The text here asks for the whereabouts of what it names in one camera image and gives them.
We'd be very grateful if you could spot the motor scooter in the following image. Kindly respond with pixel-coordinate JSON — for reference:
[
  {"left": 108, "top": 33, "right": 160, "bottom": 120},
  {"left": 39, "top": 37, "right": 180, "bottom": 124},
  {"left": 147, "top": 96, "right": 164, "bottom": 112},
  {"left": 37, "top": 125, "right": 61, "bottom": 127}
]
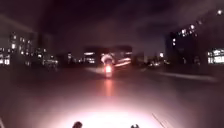
[{"left": 103, "top": 63, "right": 115, "bottom": 80}]

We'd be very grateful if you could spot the person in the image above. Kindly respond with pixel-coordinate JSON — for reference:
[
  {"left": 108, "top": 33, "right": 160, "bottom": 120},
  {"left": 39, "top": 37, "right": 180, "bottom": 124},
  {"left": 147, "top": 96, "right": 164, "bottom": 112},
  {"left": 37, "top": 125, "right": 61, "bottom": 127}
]
[{"left": 100, "top": 53, "right": 115, "bottom": 67}]

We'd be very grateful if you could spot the low lit building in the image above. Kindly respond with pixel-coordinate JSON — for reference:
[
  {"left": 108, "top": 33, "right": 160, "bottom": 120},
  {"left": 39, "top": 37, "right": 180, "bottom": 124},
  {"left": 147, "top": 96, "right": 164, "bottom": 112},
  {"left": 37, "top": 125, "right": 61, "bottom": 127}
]
[{"left": 81, "top": 45, "right": 134, "bottom": 66}]

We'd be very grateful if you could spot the dark paved road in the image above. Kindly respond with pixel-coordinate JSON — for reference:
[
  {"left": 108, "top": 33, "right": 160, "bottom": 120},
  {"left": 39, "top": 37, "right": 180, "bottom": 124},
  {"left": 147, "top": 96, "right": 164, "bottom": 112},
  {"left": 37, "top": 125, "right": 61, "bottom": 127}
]
[{"left": 0, "top": 64, "right": 224, "bottom": 128}]

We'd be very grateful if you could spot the tall dark building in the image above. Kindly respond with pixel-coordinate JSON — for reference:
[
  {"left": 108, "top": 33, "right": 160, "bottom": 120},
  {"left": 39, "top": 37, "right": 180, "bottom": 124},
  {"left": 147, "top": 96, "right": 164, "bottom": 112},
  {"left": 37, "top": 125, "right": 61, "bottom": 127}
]
[{"left": 164, "top": 8, "right": 224, "bottom": 67}]

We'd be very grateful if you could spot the building with lit windows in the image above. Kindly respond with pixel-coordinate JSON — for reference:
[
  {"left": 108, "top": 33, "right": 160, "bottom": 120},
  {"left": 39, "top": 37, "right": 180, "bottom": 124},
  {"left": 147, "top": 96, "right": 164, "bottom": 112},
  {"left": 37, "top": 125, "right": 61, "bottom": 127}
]
[{"left": 0, "top": 14, "right": 59, "bottom": 68}]

